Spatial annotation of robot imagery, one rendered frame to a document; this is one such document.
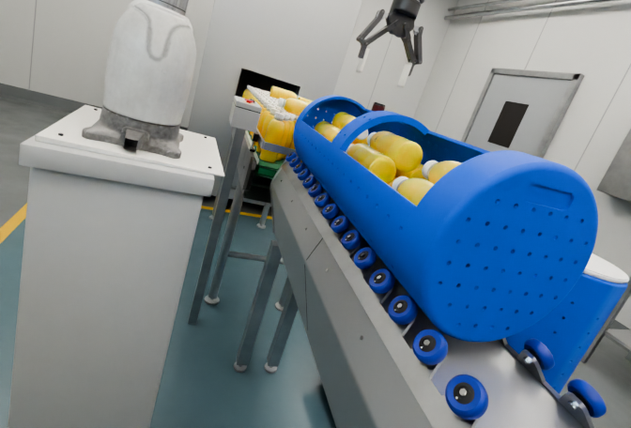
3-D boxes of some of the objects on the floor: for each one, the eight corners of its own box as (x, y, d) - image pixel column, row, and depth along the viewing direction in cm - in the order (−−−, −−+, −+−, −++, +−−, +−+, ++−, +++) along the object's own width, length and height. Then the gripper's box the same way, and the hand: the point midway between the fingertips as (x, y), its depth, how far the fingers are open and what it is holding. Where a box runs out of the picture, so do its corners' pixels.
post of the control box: (187, 324, 170) (237, 124, 143) (188, 318, 173) (236, 123, 146) (195, 324, 171) (246, 127, 144) (196, 319, 175) (246, 125, 148)
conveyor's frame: (201, 346, 159) (250, 160, 135) (209, 206, 307) (234, 106, 283) (300, 352, 175) (360, 187, 151) (262, 217, 323) (289, 122, 299)
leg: (265, 374, 156) (305, 251, 139) (263, 363, 161) (302, 244, 144) (277, 374, 158) (319, 252, 141) (275, 363, 163) (315, 246, 146)
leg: (233, 373, 151) (271, 245, 134) (233, 361, 156) (269, 238, 140) (246, 373, 153) (285, 248, 136) (245, 362, 158) (284, 240, 142)
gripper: (373, -23, 86) (345, 66, 92) (453, 15, 94) (423, 94, 100) (361, -17, 93) (336, 65, 98) (438, 18, 101) (409, 92, 107)
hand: (381, 76), depth 99 cm, fingers open, 13 cm apart
